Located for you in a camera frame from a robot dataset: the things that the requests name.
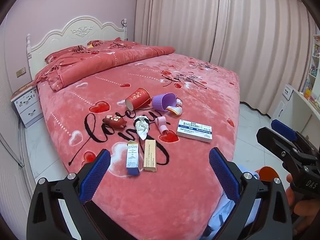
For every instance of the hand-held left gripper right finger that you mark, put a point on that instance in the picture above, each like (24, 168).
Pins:
(222, 175)

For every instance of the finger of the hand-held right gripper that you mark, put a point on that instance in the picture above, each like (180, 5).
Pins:
(268, 137)
(283, 130)

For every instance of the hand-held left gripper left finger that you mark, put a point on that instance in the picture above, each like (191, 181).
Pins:
(96, 175)

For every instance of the tall blue purple box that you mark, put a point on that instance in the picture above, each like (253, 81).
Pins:
(132, 157)

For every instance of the white blue medicine box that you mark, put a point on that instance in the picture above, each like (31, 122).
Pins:
(195, 131)

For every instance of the brown plush toy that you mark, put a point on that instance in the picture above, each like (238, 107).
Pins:
(115, 121)

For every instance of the tall beige box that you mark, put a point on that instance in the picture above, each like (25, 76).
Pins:
(150, 155)

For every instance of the white tissue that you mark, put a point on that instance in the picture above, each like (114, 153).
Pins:
(142, 128)

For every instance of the purple mini bin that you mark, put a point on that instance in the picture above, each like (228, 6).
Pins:
(162, 102)

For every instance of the person's right hand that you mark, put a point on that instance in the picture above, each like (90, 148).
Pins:
(303, 208)

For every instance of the white desk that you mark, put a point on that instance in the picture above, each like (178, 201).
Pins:
(297, 110)

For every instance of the orange stool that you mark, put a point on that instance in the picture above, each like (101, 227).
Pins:
(267, 173)

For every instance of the light blue cloth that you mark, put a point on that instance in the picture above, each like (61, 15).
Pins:
(232, 220)

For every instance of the white bookshelf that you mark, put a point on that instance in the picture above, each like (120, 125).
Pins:
(313, 75)

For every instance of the pink ribbon roll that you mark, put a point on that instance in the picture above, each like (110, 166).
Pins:
(161, 127)

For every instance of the red paper cup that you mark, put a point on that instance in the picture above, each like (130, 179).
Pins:
(138, 100)

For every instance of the white wardrobe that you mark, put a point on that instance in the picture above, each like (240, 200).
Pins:
(7, 155)

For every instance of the white nightstand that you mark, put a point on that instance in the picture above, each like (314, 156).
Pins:
(28, 110)

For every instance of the folded pink quilt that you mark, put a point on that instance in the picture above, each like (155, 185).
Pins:
(100, 63)

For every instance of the pink pleated curtain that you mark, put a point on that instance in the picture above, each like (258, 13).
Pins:
(225, 30)

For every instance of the pink printed pillow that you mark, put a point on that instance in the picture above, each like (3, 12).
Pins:
(66, 53)
(105, 43)

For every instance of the white carved headboard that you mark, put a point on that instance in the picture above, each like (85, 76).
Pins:
(80, 31)

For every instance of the gold wall socket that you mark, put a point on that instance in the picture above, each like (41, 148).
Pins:
(21, 72)

